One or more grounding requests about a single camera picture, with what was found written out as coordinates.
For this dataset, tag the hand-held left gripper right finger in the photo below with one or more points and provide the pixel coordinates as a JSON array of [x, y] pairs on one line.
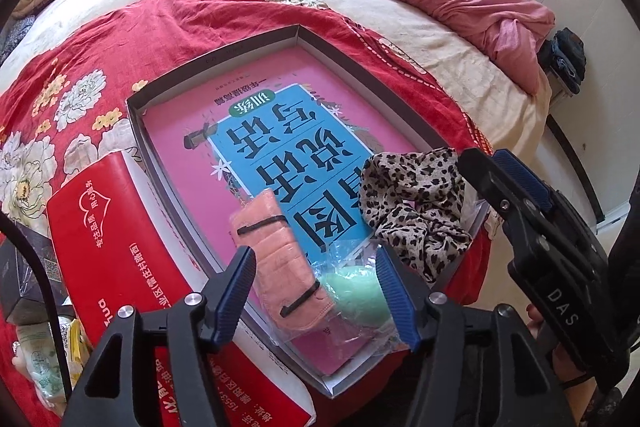
[[400, 297]]

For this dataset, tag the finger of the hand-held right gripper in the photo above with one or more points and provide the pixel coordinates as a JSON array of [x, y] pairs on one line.
[[525, 179], [487, 187]]

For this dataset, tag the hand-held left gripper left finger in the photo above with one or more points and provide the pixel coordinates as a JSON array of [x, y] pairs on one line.
[[235, 297]]

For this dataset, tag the green sponge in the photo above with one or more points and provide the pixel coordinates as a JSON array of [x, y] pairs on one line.
[[357, 302]]

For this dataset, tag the pink face mask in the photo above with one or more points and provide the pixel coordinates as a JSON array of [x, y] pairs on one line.
[[280, 257]]

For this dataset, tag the leopard print scrunchie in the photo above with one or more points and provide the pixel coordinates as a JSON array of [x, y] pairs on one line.
[[415, 207]]

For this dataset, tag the clear pack of cotton pads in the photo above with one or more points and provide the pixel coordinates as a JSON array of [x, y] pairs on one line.
[[45, 362]]

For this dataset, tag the grey cardboard box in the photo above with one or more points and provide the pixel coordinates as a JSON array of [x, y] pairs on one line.
[[210, 62]]

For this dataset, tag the person's right forearm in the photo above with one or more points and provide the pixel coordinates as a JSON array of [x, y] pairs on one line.
[[580, 407]]

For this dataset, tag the person's right hand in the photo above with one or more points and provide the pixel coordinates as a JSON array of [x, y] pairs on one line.
[[562, 364]]

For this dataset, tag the red box lid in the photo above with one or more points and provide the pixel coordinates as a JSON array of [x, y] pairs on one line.
[[125, 257]]

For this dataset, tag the pink book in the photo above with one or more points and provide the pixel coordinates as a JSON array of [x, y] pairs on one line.
[[200, 157]]

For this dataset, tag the yellow packet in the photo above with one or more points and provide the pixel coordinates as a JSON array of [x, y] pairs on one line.
[[80, 347]]

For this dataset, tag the dark gift box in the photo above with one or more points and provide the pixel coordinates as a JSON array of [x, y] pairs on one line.
[[25, 277]]

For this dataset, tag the red floral blanket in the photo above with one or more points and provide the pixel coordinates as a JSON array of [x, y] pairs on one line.
[[125, 42]]

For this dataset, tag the blue patterned pillow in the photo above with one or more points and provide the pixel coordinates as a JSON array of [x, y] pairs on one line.
[[15, 37]]

